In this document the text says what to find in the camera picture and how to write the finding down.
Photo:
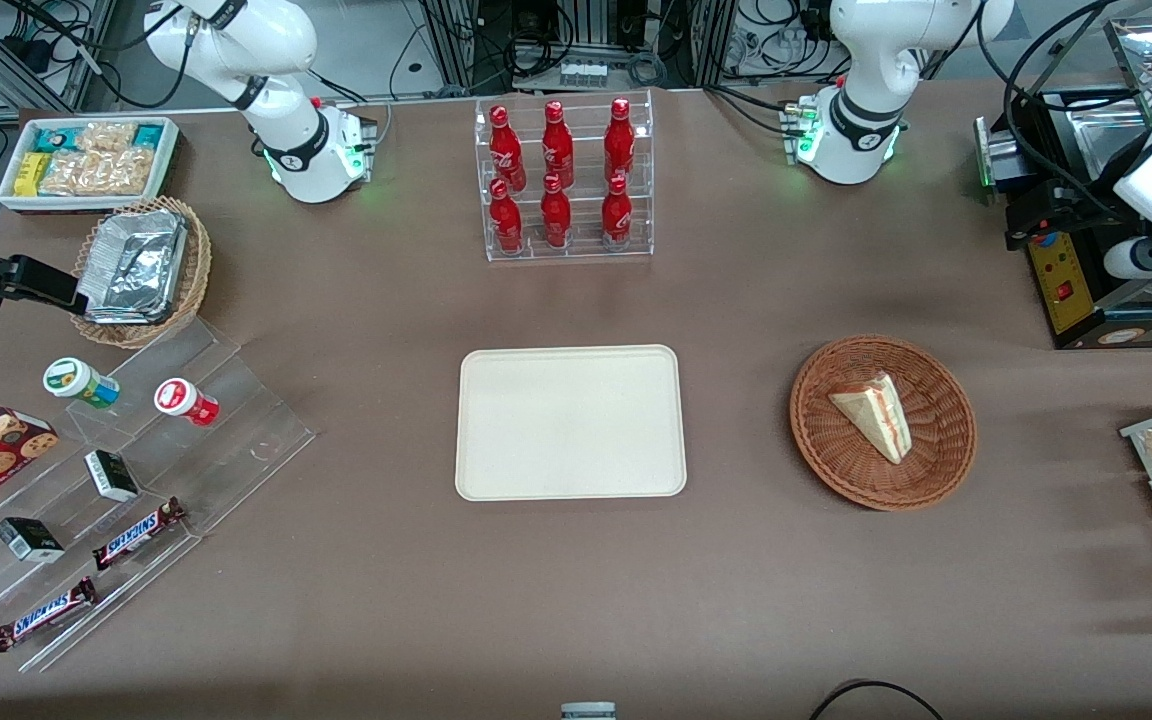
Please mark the triangular sandwich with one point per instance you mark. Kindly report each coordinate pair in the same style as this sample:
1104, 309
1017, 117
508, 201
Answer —
876, 415

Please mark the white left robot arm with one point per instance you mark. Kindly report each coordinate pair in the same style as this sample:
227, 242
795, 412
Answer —
876, 60

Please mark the empty-style brown wicker basket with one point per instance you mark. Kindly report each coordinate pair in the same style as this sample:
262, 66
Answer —
836, 460

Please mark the cream plastic tray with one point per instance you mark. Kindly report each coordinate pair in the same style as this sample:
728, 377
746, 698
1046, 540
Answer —
570, 422

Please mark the light wicker basket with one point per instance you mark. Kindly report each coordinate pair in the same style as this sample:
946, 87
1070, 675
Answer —
198, 270

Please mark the black food warmer machine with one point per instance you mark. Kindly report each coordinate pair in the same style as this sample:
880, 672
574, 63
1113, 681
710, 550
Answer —
1066, 310

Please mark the red cola bottle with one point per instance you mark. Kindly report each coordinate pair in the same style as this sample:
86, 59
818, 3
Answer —
557, 148
506, 222
506, 150
555, 218
619, 142
617, 215

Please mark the clear acrylic bottle rack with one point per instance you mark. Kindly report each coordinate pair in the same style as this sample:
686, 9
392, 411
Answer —
581, 250

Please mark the white power strip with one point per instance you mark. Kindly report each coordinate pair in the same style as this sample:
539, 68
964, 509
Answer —
584, 73

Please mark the grey device edge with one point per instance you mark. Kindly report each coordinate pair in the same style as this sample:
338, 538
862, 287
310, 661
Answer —
588, 711

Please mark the clear acrylic stepped display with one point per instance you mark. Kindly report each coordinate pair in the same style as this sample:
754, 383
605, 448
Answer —
236, 420

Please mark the red lid snack cup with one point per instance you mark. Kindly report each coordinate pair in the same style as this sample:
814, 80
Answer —
181, 398

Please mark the teal snack packet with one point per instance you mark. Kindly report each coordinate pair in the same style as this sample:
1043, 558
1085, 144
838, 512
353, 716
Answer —
56, 138
148, 135

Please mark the silver foil package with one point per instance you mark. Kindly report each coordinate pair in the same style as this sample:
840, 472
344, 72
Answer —
134, 265

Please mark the small clear cracker bag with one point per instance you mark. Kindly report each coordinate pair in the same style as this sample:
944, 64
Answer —
106, 136

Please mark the Snickers chocolate bar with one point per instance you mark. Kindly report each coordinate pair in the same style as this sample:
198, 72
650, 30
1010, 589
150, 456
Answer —
134, 535
41, 615

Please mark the large clear cracker bag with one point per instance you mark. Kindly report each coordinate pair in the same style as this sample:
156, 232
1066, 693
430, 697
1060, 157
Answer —
101, 172

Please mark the small black carton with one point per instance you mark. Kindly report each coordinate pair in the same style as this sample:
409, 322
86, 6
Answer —
29, 540
111, 476

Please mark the green lid snack cup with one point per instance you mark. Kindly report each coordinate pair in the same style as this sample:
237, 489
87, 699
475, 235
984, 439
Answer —
71, 378

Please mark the yellow snack packet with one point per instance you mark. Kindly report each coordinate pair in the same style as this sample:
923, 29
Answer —
31, 174

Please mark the white rectangular snack bin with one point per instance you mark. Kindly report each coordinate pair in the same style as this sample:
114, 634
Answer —
8, 190

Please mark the black clamp mount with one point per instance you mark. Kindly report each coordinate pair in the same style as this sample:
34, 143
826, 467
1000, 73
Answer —
16, 280

